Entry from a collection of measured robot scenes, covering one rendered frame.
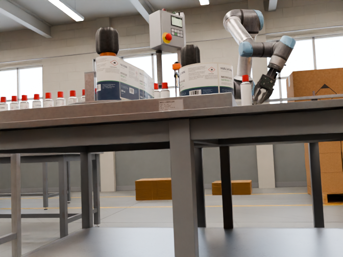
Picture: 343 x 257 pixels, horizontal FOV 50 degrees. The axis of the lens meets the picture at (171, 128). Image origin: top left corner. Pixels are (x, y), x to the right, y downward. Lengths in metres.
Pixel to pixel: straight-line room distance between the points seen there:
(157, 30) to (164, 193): 4.15
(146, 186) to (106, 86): 4.68
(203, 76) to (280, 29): 6.41
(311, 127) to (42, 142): 0.79
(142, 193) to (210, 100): 4.94
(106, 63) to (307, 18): 6.66
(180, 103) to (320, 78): 1.12
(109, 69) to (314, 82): 1.14
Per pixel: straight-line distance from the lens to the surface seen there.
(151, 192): 5.91
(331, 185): 5.13
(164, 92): 1.89
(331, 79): 2.07
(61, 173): 3.24
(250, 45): 1.88
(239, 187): 6.18
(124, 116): 1.05
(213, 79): 1.29
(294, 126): 1.02
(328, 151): 5.11
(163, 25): 2.00
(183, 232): 1.05
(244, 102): 1.82
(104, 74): 1.32
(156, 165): 7.52
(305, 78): 2.05
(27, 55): 9.05
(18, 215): 2.47
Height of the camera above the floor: 0.71
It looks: 4 degrees up
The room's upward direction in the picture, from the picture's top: 2 degrees counter-clockwise
